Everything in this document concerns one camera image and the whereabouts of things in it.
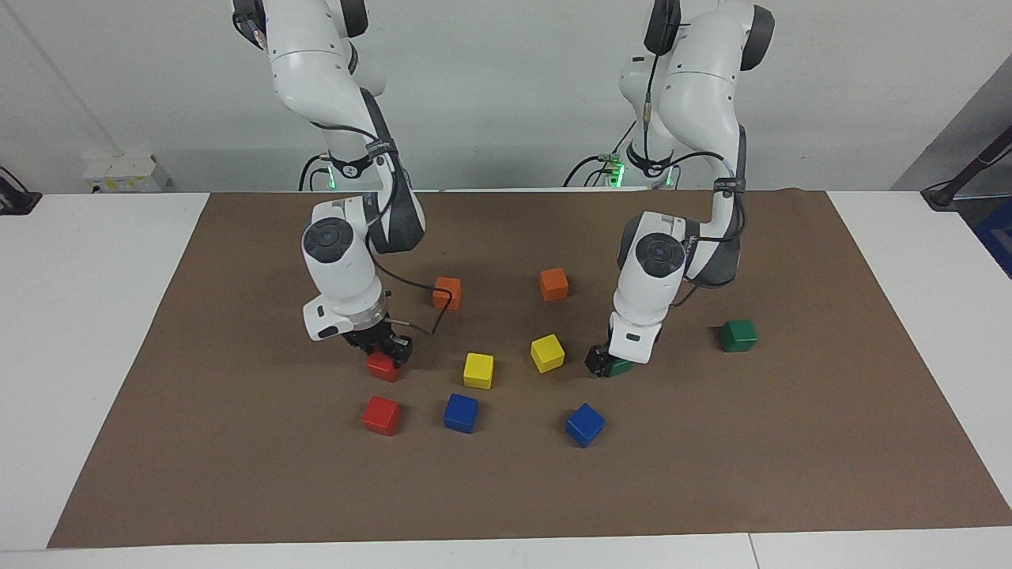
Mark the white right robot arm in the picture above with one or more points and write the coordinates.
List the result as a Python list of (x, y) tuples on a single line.
[(332, 79)]

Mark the yellow wooden cube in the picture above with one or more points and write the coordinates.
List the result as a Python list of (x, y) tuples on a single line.
[(547, 352), (478, 370)]

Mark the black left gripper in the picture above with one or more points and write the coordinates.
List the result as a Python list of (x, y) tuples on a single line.
[(604, 348)]

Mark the red wooden cube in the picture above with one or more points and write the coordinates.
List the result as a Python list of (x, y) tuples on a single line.
[(381, 415), (383, 369)]

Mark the green lit connector plug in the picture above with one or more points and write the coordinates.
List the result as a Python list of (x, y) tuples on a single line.
[(610, 167)]

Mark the blue box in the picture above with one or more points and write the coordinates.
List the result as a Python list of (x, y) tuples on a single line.
[(1000, 237)]

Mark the brown paper table mat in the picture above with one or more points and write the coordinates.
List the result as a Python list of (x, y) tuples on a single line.
[(506, 490)]

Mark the blue wooden cube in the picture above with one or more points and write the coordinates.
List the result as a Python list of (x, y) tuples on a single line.
[(461, 412), (585, 424)]

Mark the black clamp base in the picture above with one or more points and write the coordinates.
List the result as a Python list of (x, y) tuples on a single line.
[(16, 201)]

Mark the white power strip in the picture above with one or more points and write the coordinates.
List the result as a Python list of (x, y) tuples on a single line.
[(126, 170)]

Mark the green wooden cube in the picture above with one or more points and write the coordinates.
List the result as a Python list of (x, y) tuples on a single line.
[(738, 335), (619, 367)]

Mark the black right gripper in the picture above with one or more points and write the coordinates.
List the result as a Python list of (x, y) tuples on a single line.
[(371, 336)]

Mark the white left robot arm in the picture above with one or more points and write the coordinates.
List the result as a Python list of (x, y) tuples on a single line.
[(696, 95)]

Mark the orange wooden cube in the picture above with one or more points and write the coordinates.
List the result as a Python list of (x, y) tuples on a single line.
[(447, 292), (553, 284)]

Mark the black stand pole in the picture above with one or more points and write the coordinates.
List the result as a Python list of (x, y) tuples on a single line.
[(945, 194)]

